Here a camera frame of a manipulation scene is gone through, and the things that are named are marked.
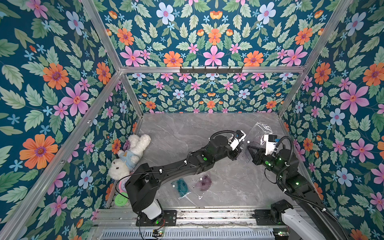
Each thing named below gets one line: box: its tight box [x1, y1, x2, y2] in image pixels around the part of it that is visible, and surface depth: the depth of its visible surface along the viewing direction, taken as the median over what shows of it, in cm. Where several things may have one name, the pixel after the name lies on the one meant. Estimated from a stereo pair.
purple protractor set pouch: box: [192, 171, 213, 200], surface depth 86 cm
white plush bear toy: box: [108, 134, 151, 181], surface depth 91 cm
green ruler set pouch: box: [171, 178, 192, 200], surface depth 86 cm
